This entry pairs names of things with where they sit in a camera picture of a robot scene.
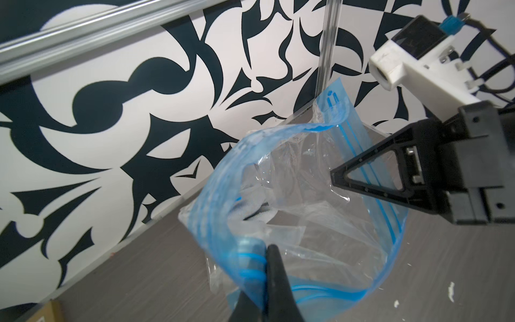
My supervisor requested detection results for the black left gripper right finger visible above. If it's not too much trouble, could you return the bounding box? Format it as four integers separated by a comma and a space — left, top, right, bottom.
264, 245, 304, 321

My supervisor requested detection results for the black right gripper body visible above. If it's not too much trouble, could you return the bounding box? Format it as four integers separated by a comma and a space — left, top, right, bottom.
437, 101, 514, 225

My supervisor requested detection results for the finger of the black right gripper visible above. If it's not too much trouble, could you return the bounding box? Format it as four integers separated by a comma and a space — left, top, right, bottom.
331, 119, 447, 215

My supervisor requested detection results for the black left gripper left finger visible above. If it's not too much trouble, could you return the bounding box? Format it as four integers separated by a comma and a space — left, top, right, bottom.
228, 292, 265, 322

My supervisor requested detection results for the clear plastic vacuum bag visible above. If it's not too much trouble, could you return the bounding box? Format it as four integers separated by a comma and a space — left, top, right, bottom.
178, 79, 408, 321

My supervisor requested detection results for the wooden picture frame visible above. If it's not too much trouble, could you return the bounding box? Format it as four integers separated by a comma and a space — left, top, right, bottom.
26, 300, 64, 322

